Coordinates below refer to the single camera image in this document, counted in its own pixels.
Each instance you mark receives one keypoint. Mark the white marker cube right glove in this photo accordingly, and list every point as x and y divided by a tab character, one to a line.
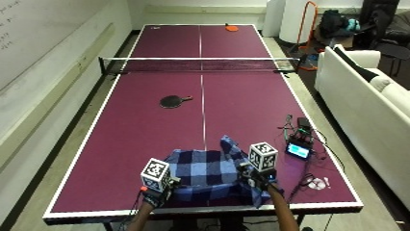
263	156

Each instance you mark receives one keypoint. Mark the whiteboard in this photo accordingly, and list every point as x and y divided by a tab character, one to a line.
39	35

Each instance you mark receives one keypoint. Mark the black backpack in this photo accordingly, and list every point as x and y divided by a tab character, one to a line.
334	22

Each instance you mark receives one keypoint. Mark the table tennis net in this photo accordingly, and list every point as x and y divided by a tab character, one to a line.
200	64

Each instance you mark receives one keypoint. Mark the white round disc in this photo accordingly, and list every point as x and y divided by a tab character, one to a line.
318	184

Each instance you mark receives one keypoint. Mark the black table tennis paddle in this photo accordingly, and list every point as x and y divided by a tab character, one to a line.
173	101

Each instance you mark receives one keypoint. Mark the white sofa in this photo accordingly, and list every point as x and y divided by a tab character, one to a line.
368	122

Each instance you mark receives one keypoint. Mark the person's right hand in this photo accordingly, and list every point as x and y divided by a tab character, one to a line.
252	180

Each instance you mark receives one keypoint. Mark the white column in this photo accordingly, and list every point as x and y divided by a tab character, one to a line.
272	17

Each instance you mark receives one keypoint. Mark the white marker cube glove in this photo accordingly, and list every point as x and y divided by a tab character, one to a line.
263	156
155	174

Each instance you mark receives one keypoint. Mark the white marker cube left glove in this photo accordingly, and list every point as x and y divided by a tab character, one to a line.
155	174

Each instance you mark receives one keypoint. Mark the person's left hand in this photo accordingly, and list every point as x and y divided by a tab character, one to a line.
159	196

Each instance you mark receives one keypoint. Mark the orange metal frame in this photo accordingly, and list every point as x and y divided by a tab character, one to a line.
308	38

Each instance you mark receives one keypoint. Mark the small device with lit screen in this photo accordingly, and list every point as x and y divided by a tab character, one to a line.
299	150

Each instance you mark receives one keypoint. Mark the blue plaid cloth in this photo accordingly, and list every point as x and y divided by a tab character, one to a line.
206	173

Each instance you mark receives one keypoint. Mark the teal soft item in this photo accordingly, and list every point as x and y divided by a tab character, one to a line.
354	25

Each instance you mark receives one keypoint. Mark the orange table tennis paddle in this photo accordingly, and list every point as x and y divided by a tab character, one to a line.
232	28

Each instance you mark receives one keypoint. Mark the white cushion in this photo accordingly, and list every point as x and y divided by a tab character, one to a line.
380	83

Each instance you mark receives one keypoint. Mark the black power box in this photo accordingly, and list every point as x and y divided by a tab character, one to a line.
304	122

